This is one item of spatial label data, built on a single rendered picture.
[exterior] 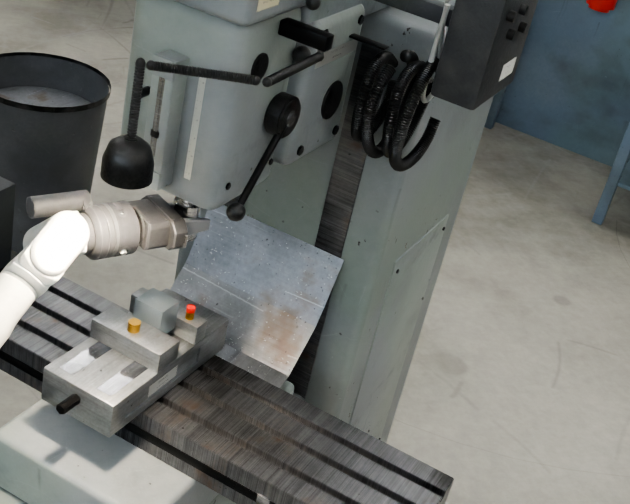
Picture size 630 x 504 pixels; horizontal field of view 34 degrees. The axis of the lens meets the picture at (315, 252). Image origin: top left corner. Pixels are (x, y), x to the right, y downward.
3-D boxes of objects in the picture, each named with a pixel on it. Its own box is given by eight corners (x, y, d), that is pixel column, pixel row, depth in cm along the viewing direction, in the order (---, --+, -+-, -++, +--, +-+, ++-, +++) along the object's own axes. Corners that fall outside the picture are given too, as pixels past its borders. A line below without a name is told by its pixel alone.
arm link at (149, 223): (192, 215, 165) (125, 225, 158) (183, 265, 170) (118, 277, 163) (154, 178, 173) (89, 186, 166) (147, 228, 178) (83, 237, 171)
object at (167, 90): (156, 192, 157) (175, 63, 147) (135, 182, 159) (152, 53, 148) (172, 184, 160) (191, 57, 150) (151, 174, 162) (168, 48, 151)
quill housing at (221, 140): (213, 221, 159) (248, 23, 143) (107, 172, 166) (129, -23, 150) (275, 183, 174) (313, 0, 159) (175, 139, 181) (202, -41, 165)
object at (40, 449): (141, 577, 174) (150, 526, 168) (-15, 481, 185) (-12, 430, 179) (288, 429, 214) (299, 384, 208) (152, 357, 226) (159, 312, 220)
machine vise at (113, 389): (109, 439, 172) (116, 387, 166) (40, 399, 177) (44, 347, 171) (224, 348, 200) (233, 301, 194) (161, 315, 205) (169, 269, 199)
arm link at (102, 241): (122, 252, 161) (53, 264, 154) (94, 263, 169) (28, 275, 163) (106, 181, 161) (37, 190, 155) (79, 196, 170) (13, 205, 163)
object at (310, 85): (289, 172, 172) (320, 23, 159) (170, 120, 180) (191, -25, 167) (340, 141, 188) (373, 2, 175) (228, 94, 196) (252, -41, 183)
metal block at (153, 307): (158, 340, 183) (162, 312, 180) (131, 325, 185) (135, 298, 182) (175, 327, 188) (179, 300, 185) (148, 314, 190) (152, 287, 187)
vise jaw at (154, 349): (157, 373, 178) (160, 355, 176) (89, 336, 183) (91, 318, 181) (177, 358, 183) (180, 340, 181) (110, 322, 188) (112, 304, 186)
